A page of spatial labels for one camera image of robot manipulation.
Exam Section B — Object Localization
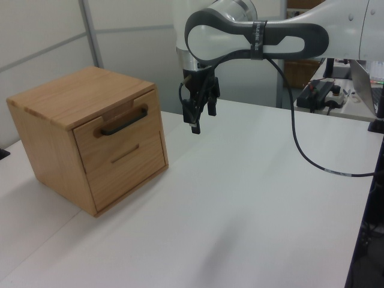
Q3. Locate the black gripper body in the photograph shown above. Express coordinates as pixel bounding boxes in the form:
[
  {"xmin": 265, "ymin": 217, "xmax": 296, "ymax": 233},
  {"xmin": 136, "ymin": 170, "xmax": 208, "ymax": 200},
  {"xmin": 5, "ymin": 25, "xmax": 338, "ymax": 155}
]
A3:
[{"xmin": 182, "ymin": 67, "xmax": 217, "ymax": 97}]

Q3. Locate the black drawer handle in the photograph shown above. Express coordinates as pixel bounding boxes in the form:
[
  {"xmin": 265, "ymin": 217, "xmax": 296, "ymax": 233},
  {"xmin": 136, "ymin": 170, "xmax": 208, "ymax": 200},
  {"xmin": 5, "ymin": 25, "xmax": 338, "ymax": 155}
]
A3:
[{"xmin": 99, "ymin": 104, "xmax": 149, "ymax": 137}]

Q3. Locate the wooden drawer with handle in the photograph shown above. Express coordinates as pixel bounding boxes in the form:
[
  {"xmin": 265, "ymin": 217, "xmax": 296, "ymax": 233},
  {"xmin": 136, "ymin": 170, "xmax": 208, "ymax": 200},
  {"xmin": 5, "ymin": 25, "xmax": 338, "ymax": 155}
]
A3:
[{"xmin": 72, "ymin": 89, "xmax": 161, "ymax": 175}]

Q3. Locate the wooden drawer with groove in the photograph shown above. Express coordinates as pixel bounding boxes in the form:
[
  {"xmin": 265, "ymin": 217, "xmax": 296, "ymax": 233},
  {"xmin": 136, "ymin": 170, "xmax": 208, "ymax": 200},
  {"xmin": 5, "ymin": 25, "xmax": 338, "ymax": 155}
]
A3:
[{"xmin": 85, "ymin": 130, "xmax": 169, "ymax": 213}]

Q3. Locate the wooden drawer cabinet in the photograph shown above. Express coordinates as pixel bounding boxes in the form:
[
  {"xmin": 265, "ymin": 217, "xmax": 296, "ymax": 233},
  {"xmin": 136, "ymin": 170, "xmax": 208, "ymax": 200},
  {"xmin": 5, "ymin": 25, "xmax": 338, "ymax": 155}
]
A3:
[{"xmin": 5, "ymin": 65, "xmax": 170, "ymax": 219}]

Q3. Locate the black power supply box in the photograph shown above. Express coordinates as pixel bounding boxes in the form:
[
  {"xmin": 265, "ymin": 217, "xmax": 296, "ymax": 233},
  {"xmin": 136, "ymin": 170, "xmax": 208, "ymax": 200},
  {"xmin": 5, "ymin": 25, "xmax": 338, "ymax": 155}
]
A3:
[{"xmin": 297, "ymin": 80, "xmax": 336, "ymax": 107}]

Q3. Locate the emergency stop button box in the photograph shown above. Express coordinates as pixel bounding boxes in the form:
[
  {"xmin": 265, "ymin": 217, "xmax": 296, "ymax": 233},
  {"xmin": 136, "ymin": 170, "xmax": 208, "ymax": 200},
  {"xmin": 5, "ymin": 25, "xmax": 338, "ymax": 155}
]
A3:
[{"xmin": 325, "ymin": 85, "xmax": 346, "ymax": 109}]

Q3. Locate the black monitor stand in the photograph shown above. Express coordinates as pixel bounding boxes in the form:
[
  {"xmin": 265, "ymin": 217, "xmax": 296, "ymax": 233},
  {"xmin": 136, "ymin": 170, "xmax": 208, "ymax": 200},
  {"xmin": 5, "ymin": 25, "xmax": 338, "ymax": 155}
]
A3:
[{"xmin": 325, "ymin": 58, "xmax": 336, "ymax": 80}]

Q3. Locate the silver laptop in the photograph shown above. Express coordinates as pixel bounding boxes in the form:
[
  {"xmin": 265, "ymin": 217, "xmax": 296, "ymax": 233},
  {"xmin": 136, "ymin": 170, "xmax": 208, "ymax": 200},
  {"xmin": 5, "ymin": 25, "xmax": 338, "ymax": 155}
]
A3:
[{"xmin": 349, "ymin": 59, "xmax": 384, "ymax": 115}]

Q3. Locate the black clamp pole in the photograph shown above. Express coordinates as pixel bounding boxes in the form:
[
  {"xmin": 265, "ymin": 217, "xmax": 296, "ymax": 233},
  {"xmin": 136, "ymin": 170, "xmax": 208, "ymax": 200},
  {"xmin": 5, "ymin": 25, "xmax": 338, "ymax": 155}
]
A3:
[{"xmin": 367, "ymin": 86, "xmax": 384, "ymax": 133}]

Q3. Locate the black cable strap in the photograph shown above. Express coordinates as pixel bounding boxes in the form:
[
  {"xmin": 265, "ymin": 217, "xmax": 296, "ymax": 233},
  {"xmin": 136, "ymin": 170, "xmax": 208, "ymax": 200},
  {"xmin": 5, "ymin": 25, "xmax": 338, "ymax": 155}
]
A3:
[{"xmin": 250, "ymin": 20, "xmax": 269, "ymax": 61}]

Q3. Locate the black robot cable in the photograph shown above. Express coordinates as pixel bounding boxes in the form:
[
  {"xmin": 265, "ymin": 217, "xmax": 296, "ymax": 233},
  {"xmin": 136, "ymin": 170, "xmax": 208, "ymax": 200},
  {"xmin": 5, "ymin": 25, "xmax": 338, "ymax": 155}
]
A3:
[{"xmin": 206, "ymin": 49, "xmax": 377, "ymax": 178}]

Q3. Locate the grey partition post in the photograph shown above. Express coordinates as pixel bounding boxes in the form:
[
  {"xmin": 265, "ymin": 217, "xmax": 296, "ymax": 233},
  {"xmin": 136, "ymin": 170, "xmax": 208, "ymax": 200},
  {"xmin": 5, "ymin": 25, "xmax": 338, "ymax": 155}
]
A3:
[{"xmin": 80, "ymin": 0, "xmax": 105, "ymax": 69}]

